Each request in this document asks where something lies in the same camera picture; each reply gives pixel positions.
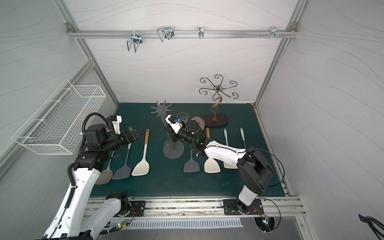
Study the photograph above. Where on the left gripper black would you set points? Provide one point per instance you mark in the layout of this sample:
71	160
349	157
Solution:
128	136

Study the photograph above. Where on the grey utensil mint handle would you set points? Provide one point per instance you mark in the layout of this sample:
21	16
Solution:
191	166

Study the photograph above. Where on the cream utensil orange handle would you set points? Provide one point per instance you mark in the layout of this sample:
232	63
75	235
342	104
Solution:
142	168

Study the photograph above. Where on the grey turner mint handle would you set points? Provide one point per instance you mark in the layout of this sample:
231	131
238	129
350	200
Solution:
125	171

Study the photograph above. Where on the white spatula light wood handle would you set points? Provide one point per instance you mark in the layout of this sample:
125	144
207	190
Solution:
211	166

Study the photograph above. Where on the cream spatula mint handle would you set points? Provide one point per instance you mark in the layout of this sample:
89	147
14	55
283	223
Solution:
226	165

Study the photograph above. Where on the grey spatula mint handle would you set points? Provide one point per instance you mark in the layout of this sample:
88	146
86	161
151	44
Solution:
243	137

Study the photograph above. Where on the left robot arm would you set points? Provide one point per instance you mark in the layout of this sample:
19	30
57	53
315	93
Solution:
100	136

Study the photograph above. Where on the grey utensil rack stand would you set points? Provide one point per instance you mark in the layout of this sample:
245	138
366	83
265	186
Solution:
172	150

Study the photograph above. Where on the clear drinking glass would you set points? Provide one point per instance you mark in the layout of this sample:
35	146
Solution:
183	117

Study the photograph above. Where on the pink striped bowl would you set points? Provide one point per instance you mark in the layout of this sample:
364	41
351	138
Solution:
200	122

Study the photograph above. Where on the brown metal scroll stand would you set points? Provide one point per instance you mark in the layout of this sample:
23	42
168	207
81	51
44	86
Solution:
217	119

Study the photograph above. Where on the metal double hook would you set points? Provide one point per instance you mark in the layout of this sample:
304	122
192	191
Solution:
134	42

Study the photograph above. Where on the white vent strip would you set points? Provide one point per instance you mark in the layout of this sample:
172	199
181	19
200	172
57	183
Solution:
196	223

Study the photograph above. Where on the small metal hook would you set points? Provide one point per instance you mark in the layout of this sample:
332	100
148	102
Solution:
201	32

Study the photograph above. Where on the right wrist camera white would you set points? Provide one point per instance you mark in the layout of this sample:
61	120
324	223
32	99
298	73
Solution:
173	125

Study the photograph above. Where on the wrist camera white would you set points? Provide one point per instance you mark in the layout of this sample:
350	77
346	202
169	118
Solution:
173	125
116	121

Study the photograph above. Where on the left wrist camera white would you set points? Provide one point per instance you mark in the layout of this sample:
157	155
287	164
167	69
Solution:
116	121

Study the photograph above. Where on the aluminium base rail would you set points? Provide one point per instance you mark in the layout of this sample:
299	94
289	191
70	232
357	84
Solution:
174	208

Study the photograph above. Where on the white wire basket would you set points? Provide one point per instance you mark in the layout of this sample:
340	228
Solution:
55	128

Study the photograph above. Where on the aluminium top rail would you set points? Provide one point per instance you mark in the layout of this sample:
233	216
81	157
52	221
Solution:
180	34

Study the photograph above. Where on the metal wire hook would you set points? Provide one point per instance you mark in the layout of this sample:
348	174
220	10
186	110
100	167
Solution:
165	33

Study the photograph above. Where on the metal bracket hook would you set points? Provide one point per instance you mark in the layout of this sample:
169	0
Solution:
274	34

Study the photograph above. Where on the black cable bundle corner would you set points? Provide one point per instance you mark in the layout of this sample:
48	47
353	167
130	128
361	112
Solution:
376	226

